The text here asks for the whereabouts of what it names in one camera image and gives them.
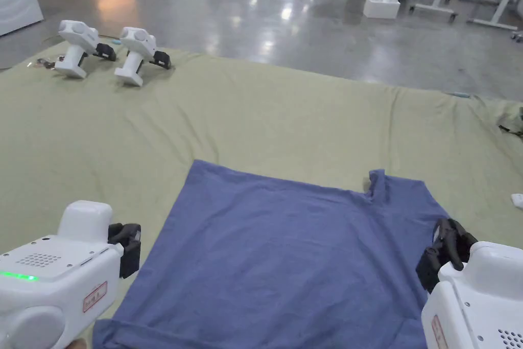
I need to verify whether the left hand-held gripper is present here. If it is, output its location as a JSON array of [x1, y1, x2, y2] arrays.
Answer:
[[0, 200, 142, 349]]

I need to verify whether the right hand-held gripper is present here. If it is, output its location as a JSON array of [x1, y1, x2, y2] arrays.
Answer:
[[415, 218, 523, 349]]

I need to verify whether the small black object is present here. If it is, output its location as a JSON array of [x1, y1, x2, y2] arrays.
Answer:
[[497, 107, 523, 136]]

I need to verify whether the blue shirt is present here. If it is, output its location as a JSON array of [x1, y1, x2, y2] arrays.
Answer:
[[92, 159, 452, 349]]

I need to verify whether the bed with pale green sheet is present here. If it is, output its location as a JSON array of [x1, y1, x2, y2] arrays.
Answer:
[[0, 36, 523, 349]]

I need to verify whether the spare white hand-held gripper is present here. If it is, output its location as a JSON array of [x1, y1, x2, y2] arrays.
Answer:
[[114, 26, 173, 88], [54, 19, 117, 80]]

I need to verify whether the small bunch of keys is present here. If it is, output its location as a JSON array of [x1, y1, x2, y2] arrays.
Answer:
[[28, 56, 57, 70]]

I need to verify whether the white foam block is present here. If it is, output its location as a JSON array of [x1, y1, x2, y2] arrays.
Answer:
[[364, 0, 401, 20]]

